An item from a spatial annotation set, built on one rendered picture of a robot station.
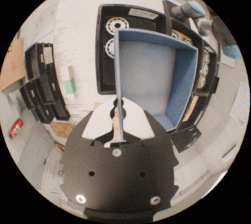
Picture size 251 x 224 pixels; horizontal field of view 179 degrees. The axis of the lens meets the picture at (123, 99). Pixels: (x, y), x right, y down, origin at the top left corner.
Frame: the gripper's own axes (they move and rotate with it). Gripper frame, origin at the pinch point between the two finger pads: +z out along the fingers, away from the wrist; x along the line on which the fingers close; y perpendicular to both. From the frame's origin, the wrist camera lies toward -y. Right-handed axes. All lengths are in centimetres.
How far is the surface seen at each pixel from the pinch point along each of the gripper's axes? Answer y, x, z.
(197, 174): 317, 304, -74
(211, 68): -13, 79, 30
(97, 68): -2.5, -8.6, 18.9
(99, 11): -27.0, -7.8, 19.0
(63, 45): -21, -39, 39
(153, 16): -28.8, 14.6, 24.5
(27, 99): 26, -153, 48
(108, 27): -21.5, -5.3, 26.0
